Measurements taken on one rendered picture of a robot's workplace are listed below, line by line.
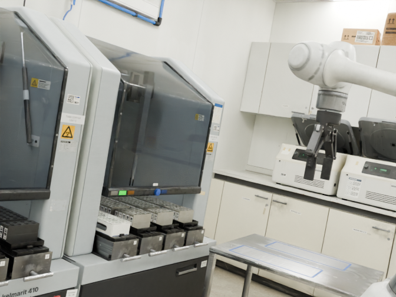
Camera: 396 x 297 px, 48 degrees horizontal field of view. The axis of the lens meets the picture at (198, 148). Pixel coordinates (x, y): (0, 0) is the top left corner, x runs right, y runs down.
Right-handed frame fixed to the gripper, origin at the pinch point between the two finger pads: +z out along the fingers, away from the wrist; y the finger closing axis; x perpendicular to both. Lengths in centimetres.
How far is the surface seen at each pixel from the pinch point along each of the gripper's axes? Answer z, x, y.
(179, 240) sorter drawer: 43, 66, 24
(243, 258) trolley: 38, 29, 16
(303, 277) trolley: 37.9, 5.2, 18.2
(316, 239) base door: 66, 74, 219
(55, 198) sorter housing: 24, 75, -39
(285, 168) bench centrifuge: 15, 113, 220
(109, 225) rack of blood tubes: 34, 71, -15
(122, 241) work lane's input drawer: 39, 66, -12
